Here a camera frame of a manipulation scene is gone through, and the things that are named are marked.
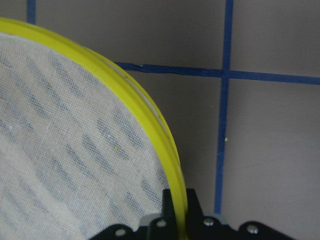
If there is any white steamer cloth liner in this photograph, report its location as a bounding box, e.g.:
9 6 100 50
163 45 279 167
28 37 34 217
0 32 169 240

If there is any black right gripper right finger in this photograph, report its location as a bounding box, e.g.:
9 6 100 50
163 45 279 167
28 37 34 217
186 188 204 223

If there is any yellow steamer layer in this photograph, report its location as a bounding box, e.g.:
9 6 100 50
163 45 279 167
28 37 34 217
0 17 189 240

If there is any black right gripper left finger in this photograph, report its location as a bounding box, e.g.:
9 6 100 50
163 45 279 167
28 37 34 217
161 189 176 225

